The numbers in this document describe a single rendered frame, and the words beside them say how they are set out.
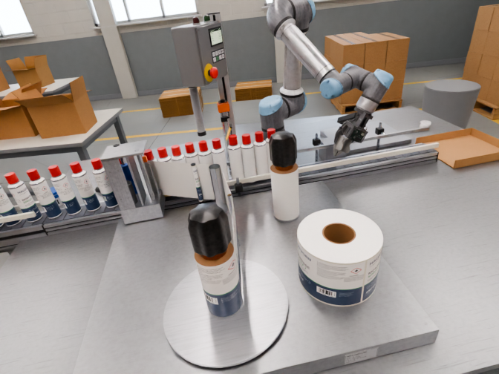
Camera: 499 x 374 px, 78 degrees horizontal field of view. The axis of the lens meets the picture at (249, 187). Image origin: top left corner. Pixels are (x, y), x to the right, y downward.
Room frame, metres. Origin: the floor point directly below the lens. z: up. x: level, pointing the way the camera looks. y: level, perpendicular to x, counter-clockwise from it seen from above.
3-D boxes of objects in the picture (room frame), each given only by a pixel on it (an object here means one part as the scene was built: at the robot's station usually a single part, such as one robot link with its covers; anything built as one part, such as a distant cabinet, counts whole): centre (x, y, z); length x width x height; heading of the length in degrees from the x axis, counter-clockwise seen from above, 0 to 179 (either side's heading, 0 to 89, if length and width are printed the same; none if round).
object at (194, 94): (1.21, 0.17, 1.18); 0.04 x 0.04 x 0.21
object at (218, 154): (1.12, 0.11, 0.98); 0.05 x 0.05 x 0.20
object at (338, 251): (0.57, -0.20, 0.95); 0.20 x 0.20 x 0.14
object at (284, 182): (0.86, -0.12, 1.03); 0.09 x 0.09 x 0.30
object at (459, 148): (1.25, -1.00, 0.85); 0.30 x 0.26 x 0.04; 97
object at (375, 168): (1.13, -0.01, 0.85); 1.65 x 0.11 x 0.05; 97
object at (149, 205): (0.99, 0.40, 1.01); 0.14 x 0.13 x 0.26; 97
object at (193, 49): (1.20, 0.11, 1.38); 0.17 x 0.10 x 0.19; 152
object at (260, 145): (1.13, -0.06, 0.98); 0.05 x 0.05 x 0.20
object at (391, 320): (0.67, 0.06, 0.86); 0.80 x 0.67 x 0.05; 97
